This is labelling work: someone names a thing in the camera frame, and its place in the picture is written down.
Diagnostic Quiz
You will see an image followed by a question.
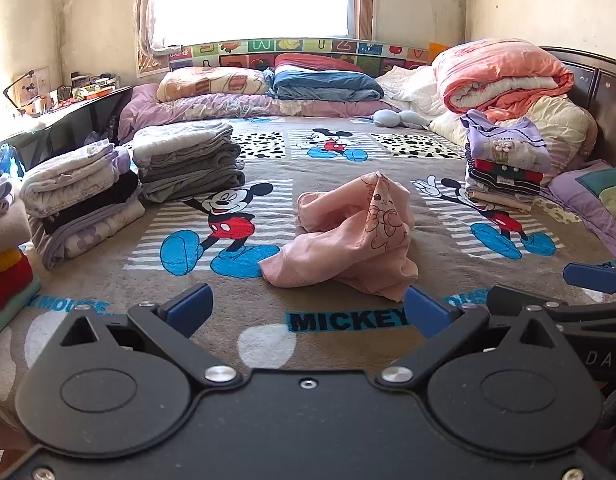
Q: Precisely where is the dark desk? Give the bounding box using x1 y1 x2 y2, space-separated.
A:
0 85 133 171

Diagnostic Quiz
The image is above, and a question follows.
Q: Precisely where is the orange folded quilt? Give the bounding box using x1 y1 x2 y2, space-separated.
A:
432 38 575 122

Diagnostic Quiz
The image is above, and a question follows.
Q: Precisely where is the black desk lamp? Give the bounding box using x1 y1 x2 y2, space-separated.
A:
2 70 36 111

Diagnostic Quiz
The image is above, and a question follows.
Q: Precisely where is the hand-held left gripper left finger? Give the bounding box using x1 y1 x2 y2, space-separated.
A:
52 282 243 391

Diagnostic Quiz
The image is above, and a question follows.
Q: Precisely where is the beige wall board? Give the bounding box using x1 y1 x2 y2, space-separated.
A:
12 66 51 106

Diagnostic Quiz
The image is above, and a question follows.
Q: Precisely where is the colourful alphabet wall panel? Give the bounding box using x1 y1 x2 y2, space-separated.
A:
168 37 433 78

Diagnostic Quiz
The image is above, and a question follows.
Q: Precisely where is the purple and striped clothes stack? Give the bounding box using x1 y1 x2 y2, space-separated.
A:
460 109 553 212

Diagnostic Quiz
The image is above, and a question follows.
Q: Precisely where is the light blue plush toy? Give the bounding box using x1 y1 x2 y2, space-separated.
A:
372 109 431 130

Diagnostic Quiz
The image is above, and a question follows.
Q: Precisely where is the red and yellow clothes stack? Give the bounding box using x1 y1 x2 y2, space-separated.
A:
0 160 42 341

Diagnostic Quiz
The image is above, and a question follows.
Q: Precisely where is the cream folded quilt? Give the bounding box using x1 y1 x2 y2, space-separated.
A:
428 95 599 186

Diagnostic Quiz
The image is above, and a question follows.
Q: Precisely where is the purple patchwork quilt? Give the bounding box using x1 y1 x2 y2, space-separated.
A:
540 160 616 261

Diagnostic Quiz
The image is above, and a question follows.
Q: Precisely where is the white quilted blanket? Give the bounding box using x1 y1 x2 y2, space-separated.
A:
375 65 449 118

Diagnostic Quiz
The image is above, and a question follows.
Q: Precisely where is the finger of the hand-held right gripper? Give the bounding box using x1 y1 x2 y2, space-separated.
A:
563 262 616 296
487 285 616 323

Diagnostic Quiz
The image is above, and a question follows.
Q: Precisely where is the pink sweatshirt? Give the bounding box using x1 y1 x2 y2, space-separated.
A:
258 171 419 303

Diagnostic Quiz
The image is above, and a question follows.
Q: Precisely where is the red white blue folded quilt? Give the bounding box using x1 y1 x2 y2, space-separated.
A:
265 53 385 102

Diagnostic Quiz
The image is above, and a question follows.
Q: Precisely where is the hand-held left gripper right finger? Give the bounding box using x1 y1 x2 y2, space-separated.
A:
377 286 569 388

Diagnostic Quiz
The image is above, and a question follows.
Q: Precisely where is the cartoon mouse printed blanket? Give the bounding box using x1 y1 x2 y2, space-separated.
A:
0 115 616 461

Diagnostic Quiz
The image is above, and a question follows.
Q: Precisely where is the stack of floral folded clothes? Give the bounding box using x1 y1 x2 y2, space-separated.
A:
20 139 146 270

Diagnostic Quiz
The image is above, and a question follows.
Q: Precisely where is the pale curtain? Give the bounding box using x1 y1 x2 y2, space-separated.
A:
135 0 189 78

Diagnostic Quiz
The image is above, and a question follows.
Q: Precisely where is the pile of small desk things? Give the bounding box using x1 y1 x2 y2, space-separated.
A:
58 72 121 103

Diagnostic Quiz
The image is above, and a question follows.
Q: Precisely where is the stack of grey folded clothes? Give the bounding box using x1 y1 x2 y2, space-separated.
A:
132 120 247 204

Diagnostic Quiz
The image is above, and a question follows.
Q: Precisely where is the dark wooden headboard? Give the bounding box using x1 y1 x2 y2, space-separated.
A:
538 46 616 171

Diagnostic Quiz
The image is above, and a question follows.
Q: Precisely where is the blue plastic bag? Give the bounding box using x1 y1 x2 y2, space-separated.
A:
0 145 26 178

